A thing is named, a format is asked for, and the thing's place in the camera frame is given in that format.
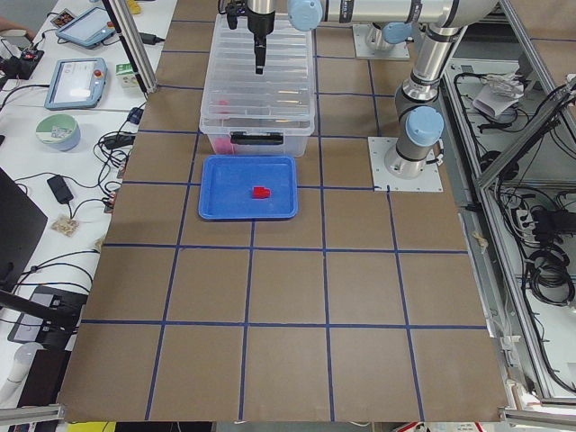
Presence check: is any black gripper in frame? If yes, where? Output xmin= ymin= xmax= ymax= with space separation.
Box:
xmin=247 ymin=0 xmax=276 ymax=75

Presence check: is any red block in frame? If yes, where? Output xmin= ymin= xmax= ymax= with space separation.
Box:
xmin=212 ymin=136 xmax=235 ymax=155
xmin=252 ymin=185 xmax=272 ymax=200

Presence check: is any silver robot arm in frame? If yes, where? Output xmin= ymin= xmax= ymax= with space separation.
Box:
xmin=286 ymin=0 xmax=496 ymax=180

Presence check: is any clear plastic storage box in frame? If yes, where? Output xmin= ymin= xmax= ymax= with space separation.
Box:
xmin=199 ymin=13 xmax=316 ymax=157

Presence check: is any red block in box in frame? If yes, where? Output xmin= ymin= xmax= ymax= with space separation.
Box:
xmin=212 ymin=136 xmax=235 ymax=155

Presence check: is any green white carton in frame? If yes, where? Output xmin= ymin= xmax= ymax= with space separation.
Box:
xmin=115 ymin=63 xmax=139 ymax=88

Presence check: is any blue plastic tray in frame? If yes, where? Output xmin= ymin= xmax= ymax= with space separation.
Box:
xmin=198 ymin=155 xmax=299 ymax=221

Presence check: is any blue teach pendant far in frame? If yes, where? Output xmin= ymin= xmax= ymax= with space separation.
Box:
xmin=56 ymin=7 xmax=115 ymax=49

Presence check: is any blue teach pendant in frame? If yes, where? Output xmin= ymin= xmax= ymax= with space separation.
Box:
xmin=44 ymin=58 xmax=107 ymax=111
xmin=56 ymin=7 xmax=115 ymax=49

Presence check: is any blue teach pendant near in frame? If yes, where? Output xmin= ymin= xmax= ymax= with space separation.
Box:
xmin=44 ymin=58 xmax=107 ymax=111

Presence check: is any green white bowl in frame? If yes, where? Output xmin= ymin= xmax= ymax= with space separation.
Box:
xmin=35 ymin=114 xmax=81 ymax=151

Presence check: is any black power adapter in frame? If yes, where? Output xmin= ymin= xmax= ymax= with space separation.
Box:
xmin=47 ymin=175 xmax=74 ymax=204

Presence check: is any black monitor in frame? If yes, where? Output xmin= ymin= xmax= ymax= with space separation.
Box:
xmin=0 ymin=170 xmax=48 ymax=292

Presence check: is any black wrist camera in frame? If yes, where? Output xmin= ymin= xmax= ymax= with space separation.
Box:
xmin=218 ymin=0 xmax=247 ymax=30

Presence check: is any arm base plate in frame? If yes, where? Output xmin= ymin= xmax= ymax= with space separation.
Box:
xmin=368 ymin=137 xmax=444 ymax=193
xmin=352 ymin=22 xmax=412 ymax=61

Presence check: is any aluminium frame post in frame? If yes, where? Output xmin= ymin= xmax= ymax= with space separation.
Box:
xmin=103 ymin=0 xmax=158 ymax=95

